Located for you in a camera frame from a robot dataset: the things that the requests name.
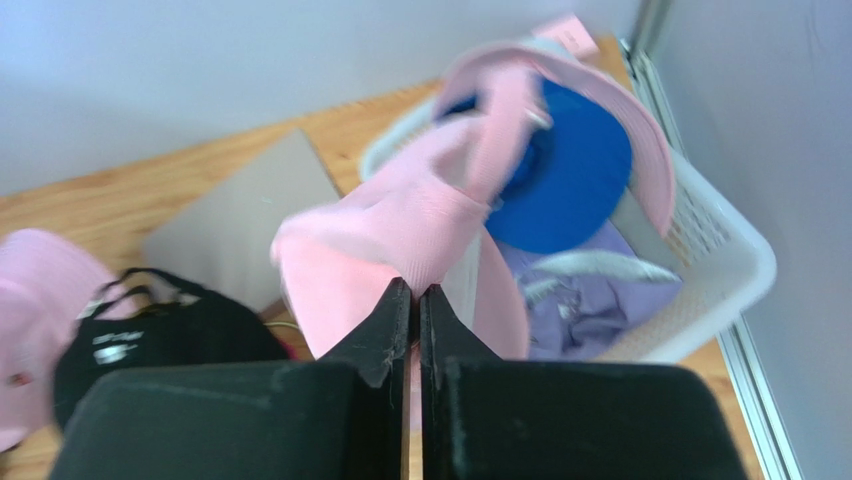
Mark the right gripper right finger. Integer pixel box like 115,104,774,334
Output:
419,286,746,479

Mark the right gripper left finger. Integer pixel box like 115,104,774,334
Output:
51,278,412,479

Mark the lavender baseball cap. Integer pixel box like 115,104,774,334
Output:
498,221,683,361

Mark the pink baseball cap white logo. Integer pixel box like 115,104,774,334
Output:
270,66,543,360

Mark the black NY baseball cap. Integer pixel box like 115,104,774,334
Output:
53,268,294,429

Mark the blue hat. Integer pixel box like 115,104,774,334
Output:
485,79,633,254

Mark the pink bucket hat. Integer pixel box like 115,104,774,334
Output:
1,229,151,451

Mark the grey flat board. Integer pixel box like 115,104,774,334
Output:
142,130,340,312

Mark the white plastic basket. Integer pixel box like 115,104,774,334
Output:
359,93,778,365

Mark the light pink cap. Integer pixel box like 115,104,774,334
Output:
433,39,676,237

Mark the right corner aluminium post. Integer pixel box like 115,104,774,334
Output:
622,1,802,479

